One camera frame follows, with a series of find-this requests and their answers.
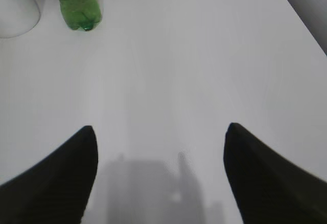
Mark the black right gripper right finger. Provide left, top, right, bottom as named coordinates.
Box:
left=224, top=123, right=326, bottom=223

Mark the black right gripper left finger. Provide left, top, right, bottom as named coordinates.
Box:
left=1, top=126, right=98, bottom=223

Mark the green plastic soda bottle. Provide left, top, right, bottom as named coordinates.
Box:
left=59, top=0, right=102, bottom=32

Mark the white ceramic mug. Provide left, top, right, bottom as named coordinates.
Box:
left=1, top=0, right=41, bottom=38

